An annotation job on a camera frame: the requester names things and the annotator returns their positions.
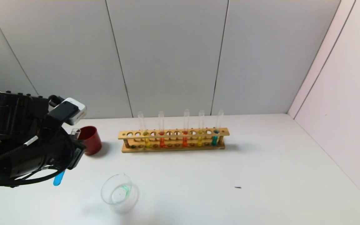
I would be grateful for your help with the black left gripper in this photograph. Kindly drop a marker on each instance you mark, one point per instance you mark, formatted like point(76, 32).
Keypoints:
point(77, 155)

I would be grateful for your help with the blue pigment glass test tube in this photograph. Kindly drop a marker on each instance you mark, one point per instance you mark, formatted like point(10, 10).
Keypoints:
point(58, 180)

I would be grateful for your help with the yellow-green pigment test tube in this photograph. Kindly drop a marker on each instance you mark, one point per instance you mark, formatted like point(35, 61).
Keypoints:
point(147, 143)

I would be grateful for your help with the clear glass beaker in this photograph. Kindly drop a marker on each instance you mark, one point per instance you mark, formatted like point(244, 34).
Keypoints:
point(119, 193)

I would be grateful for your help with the orange pigment glass test tube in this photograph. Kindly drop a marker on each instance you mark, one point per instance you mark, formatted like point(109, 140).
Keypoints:
point(162, 142)

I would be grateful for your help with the wooden test tube rack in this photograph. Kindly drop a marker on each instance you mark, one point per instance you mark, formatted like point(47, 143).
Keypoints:
point(173, 133)

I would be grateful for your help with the red-orange pigment test tube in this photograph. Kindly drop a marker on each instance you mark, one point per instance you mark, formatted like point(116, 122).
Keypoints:
point(185, 141)

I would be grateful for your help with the yellow pigment glass test tube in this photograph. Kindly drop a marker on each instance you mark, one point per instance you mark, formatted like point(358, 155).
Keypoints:
point(199, 141)

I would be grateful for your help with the teal pigment glass test tube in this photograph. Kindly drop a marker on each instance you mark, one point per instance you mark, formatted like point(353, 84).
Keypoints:
point(214, 140)

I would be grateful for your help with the dark red plastic cup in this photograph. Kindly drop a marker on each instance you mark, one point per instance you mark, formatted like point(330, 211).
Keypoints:
point(91, 140)

